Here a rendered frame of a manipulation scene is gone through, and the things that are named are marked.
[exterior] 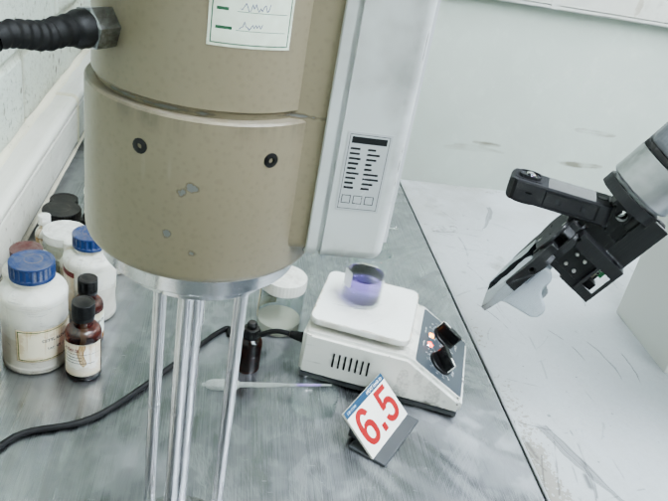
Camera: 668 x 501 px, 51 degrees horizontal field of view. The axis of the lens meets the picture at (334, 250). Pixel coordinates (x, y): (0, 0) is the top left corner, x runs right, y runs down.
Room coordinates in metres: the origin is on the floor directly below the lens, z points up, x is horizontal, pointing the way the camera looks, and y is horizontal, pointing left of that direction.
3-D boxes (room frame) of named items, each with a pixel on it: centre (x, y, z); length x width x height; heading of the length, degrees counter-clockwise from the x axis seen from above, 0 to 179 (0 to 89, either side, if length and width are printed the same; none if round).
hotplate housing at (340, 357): (0.73, -0.08, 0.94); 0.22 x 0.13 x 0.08; 83
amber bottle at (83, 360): (0.61, 0.26, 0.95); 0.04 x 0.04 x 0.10
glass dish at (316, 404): (0.63, -0.01, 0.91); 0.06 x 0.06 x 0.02
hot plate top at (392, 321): (0.73, -0.05, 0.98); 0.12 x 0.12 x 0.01; 83
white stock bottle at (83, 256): (0.73, 0.29, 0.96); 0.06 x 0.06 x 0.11
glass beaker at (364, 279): (0.74, -0.04, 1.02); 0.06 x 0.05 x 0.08; 150
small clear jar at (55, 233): (0.80, 0.36, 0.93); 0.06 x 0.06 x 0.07
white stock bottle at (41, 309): (0.62, 0.32, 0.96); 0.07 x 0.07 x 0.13
